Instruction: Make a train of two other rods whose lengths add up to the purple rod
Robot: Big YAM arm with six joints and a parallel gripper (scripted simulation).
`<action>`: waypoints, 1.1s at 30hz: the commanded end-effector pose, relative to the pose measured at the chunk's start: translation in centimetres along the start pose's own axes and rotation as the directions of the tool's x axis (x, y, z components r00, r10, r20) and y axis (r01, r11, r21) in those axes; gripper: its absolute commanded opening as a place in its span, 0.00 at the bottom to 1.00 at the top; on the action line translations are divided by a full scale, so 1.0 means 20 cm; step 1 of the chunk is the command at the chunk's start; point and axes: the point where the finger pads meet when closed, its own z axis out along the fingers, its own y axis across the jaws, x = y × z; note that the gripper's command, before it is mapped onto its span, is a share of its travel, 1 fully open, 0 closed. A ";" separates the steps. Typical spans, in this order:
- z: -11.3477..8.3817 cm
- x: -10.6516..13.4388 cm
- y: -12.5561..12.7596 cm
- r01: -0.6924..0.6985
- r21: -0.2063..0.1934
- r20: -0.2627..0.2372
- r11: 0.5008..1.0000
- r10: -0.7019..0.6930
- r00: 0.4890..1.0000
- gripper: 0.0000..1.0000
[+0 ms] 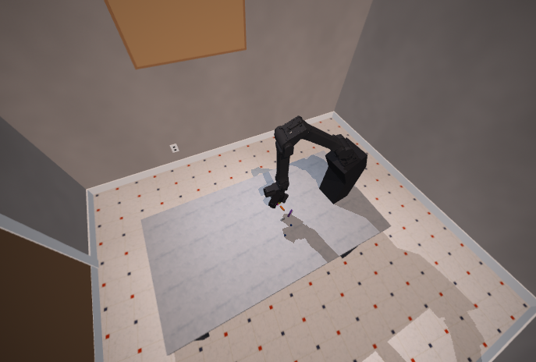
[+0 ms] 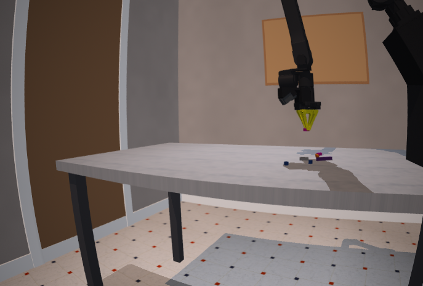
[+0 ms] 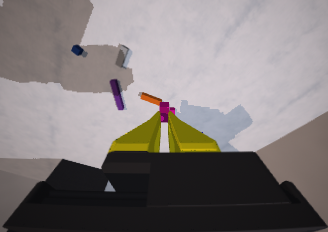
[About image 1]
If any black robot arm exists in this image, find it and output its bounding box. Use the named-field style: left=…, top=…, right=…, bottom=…
left=264, top=115, right=358, bottom=208

